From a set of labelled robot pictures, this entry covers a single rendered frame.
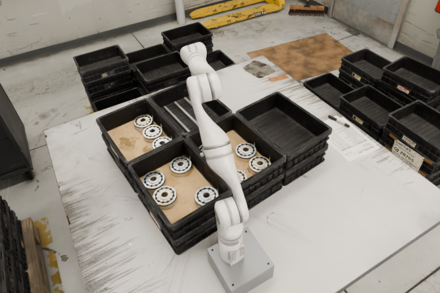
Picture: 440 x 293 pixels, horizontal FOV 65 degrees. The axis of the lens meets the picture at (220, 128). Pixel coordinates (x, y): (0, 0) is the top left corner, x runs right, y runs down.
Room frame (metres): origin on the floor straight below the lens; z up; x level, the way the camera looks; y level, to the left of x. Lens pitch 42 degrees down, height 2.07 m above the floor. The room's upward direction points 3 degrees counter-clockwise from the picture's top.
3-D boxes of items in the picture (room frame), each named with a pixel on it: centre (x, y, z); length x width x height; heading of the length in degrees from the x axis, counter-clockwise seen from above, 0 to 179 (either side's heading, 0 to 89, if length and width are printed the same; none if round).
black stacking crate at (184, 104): (1.46, 0.16, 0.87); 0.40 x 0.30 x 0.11; 33
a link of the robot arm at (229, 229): (0.67, -0.02, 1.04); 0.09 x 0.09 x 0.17; 17
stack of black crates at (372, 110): (1.92, -1.12, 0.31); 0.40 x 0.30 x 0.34; 27
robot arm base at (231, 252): (0.67, -0.02, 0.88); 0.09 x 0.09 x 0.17; 31
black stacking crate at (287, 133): (1.29, -0.31, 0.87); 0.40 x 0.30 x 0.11; 33
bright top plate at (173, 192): (0.92, 0.25, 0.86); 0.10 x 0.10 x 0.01
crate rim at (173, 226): (0.96, 0.19, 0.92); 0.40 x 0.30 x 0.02; 33
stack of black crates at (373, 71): (2.46, -1.29, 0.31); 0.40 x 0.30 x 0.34; 27
